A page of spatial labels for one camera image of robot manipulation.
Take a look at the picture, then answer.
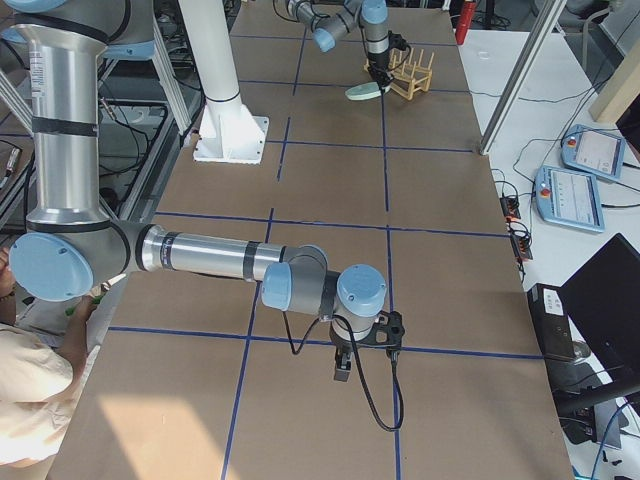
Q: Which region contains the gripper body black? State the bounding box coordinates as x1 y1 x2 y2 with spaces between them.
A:
329 327 356 358
367 50 390 75

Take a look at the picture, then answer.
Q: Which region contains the light green plate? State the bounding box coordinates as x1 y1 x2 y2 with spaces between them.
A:
345 82 386 101

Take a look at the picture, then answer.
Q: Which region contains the wooden dish rack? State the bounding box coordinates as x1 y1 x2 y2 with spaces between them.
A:
364 47 435 101

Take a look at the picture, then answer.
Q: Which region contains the red cylinder tube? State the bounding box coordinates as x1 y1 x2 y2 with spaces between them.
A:
455 0 477 45

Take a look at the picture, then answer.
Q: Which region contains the small orange black electronics board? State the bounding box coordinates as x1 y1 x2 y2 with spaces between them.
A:
499 196 521 222

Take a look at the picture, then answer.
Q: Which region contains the black desktop computer box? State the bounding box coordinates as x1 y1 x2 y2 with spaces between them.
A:
527 283 591 363

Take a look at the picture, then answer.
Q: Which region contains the near blue teach pendant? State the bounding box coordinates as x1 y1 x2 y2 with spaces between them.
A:
534 165 605 233

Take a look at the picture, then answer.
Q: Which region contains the blue teach pendant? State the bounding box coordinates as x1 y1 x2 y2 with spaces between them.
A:
534 165 605 233
561 124 626 182

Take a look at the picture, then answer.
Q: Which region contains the far blue teach pendant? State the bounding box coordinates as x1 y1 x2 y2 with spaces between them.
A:
561 124 626 182

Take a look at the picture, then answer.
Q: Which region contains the black computer monitor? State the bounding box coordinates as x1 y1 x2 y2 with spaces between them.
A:
555 233 639 415

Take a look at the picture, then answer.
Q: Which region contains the person in beige shorts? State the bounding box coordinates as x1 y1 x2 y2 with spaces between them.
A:
1 248 97 468

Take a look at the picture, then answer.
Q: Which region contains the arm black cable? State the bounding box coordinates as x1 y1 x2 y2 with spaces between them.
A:
282 309 405 432

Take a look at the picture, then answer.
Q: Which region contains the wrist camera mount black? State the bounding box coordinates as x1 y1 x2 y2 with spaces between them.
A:
358 311 405 351
388 30 411 52

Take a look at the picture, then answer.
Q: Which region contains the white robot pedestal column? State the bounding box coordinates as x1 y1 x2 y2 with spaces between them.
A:
179 0 269 165

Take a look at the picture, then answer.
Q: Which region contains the aluminium frame post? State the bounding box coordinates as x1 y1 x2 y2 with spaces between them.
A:
479 0 567 155

